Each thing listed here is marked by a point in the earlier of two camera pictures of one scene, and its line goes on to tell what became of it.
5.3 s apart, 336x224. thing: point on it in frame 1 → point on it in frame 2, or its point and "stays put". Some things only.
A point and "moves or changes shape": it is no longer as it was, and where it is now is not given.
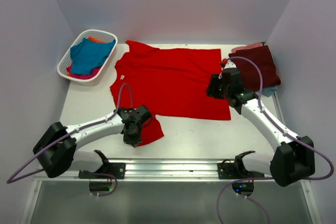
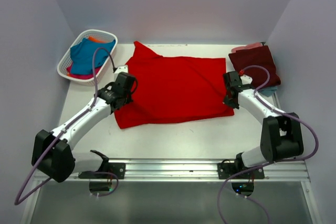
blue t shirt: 87,55 stays put
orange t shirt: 96,40 stays put
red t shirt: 172,83 moves or changes shape
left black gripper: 133,141 → 129,97
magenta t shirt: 92,74 stays put
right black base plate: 235,169 stays put
